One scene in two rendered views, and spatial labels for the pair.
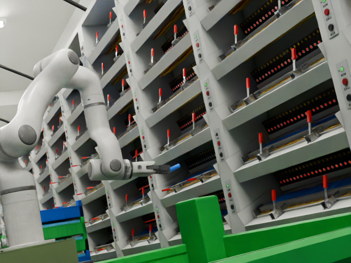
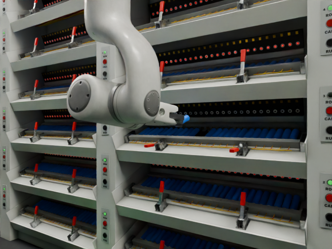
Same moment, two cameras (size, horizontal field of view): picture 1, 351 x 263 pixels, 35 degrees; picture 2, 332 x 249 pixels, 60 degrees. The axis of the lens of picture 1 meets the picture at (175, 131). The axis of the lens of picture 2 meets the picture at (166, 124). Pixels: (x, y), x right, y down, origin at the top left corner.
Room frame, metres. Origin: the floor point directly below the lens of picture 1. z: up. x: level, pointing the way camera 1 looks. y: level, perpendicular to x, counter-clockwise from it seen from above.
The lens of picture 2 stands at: (1.68, 0.48, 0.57)
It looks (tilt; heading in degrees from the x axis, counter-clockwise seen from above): 0 degrees down; 330
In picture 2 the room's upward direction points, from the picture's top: straight up
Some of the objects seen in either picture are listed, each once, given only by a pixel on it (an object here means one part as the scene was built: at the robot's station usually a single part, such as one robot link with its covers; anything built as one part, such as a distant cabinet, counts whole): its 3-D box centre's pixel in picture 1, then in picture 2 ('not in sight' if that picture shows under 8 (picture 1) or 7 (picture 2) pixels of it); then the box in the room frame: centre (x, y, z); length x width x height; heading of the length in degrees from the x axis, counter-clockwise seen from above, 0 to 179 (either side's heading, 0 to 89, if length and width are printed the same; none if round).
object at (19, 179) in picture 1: (8, 160); not in sight; (1.93, 0.59, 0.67); 0.19 x 0.12 x 0.24; 50
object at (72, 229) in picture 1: (47, 231); not in sight; (2.69, 0.69, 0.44); 0.30 x 0.20 x 0.08; 132
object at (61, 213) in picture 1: (44, 215); not in sight; (2.69, 0.69, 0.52); 0.30 x 0.20 x 0.08; 132
